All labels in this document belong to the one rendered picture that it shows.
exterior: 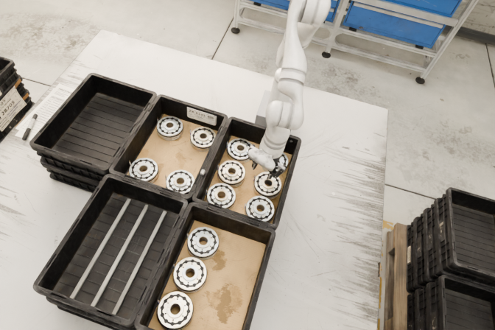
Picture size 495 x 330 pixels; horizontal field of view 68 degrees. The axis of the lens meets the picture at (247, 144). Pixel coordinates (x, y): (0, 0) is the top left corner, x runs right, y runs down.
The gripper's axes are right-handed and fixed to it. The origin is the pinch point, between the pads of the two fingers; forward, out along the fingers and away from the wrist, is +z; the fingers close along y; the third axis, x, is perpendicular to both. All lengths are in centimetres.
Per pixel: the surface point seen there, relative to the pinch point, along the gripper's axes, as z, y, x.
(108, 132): 18, 60, 15
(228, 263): 13.1, -8.2, 28.6
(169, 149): 16.3, 36.2, 6.1
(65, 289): 15, 27, 64
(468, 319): 53, -105, -27
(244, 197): 14.1, 1.0, 5.4
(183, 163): 15.8, 28.0, 7.5
